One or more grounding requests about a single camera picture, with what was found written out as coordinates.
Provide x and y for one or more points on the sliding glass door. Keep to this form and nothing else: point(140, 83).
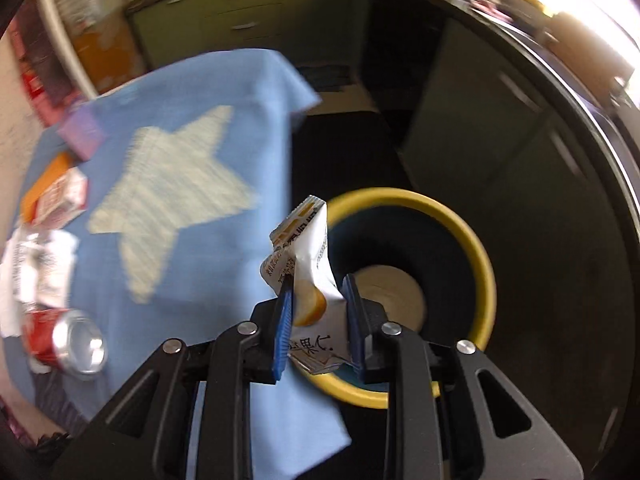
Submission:
point(105, 55)

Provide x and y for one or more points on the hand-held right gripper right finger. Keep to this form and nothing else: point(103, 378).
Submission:
point(352, 325)

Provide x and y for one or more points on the orange mesh pad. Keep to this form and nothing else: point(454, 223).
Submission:
point(42, 185)

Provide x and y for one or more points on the white paper towel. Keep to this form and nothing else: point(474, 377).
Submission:
point(50, 265)

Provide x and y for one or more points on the red soda can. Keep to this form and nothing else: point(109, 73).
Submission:
point(50, 335)

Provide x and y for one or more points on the red and white box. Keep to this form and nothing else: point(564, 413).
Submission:
point(60, 197)

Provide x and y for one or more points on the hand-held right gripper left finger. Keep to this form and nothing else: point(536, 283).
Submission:
point(284, 330)

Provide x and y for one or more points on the yellow rimmed trash bin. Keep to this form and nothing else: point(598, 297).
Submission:
point(440, 245)

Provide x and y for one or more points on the patterned purple clothing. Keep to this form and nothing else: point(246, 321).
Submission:
point(50, 405)

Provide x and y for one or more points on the white snack packet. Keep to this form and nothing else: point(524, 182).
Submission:
point(310, 255)

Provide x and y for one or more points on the black kitchen countertop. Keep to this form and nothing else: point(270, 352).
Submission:
point(500, 20)

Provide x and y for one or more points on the blue star print tablecloth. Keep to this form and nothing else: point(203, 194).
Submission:
point(200, 270)

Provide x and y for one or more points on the purple box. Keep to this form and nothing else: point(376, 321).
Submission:
point(82, 130)

